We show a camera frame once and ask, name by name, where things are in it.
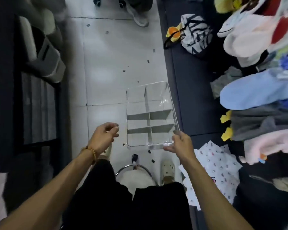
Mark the blue plush toy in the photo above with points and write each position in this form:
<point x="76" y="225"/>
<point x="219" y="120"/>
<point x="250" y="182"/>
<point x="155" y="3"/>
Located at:
<point x="254" y="91"/>

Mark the person's right forearm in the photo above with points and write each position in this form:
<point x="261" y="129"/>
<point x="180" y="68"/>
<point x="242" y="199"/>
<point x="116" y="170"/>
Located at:
<point x="213" y="201"/>

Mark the white plush toy red ears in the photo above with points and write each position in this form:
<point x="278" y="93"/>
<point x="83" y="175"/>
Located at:
<point x="249" y="38"/>

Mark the black caster wheel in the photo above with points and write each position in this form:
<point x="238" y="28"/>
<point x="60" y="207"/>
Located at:
<point x="121" y="3"/>
<point x="97" y="1"/>

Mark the black shorts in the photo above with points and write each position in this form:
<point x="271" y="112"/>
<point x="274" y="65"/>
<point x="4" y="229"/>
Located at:
<point x="105" y="203"/>

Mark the person's right hand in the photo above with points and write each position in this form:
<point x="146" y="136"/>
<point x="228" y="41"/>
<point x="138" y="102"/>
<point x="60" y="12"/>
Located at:
<point x="182" y="148"/>

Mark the zebra striped bag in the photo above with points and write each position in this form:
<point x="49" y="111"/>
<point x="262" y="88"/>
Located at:
<point x="196" y="33"/>

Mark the grey plush toy yellow feet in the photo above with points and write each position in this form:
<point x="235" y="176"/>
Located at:
<point x="259" y="122"/>

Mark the stack of kitty bags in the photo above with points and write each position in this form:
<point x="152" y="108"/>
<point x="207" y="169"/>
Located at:
<point x="218" y="170"/>

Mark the person's left hand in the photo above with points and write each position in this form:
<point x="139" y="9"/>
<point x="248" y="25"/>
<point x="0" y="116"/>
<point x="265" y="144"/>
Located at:
<point x="100" y="138"/>

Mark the clear plastic organizer box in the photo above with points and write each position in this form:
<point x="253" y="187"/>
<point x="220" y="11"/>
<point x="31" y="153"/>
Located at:
<point x="147" y="112"/>

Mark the cream clog shoe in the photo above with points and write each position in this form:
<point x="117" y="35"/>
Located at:
<point x="168" y="171"/>
<point x="107" y="153"/>

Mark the dark blue sofa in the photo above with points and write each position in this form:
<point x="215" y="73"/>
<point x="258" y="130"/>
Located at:
<point x="194" y="93"/>

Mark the person's left forearm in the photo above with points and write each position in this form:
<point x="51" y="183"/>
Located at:
<point x="45" y="196"/>

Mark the cream left clog shoe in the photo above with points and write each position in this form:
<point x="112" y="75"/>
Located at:
<point x="107" y="153"/>

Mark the cream right clog shoe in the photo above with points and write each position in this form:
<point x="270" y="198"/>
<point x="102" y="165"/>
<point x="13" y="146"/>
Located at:
<point x="168" y="171"/>

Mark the black metal rack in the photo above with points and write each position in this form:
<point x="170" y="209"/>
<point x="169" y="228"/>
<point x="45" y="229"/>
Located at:
<point x="18" y="93"/>

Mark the pink plush toy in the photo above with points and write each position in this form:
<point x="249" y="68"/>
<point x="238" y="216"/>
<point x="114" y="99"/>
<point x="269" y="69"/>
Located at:
<point x="271" y="146"/>

